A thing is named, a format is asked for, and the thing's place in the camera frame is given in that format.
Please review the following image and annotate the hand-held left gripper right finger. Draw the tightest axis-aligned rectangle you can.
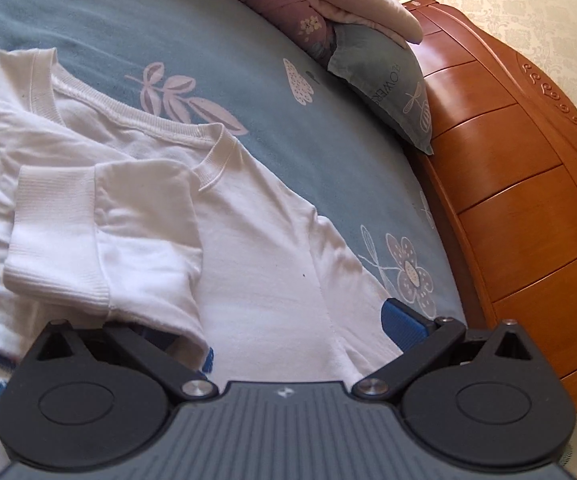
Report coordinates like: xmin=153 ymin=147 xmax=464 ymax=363
xmin=352 ymin=297 xmax=539 ymax=402

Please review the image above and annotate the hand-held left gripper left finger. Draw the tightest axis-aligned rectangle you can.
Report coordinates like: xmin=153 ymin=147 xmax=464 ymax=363
xmin=36 ymin=319 xmax=220 ymax=404

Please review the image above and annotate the white printed long-sleeve shirt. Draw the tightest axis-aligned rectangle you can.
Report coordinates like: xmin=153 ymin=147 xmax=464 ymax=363
xmin=0 ymin=40 xmax=404 ymax=480

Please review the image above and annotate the wooden bed headboard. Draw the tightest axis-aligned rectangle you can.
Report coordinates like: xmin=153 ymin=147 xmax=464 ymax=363
xmin=401 ymin=0 xmax=577 ymax=403

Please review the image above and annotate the grey-blue printed pillow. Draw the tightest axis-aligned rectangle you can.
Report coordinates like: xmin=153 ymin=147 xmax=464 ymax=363
xmin=327 ymin=22 xmax=434 ymax=156

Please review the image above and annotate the blue floral bed sheet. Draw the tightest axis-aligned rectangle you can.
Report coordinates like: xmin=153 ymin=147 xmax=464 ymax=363
xmin=0 ymin=0 xmax=469 ymax=331

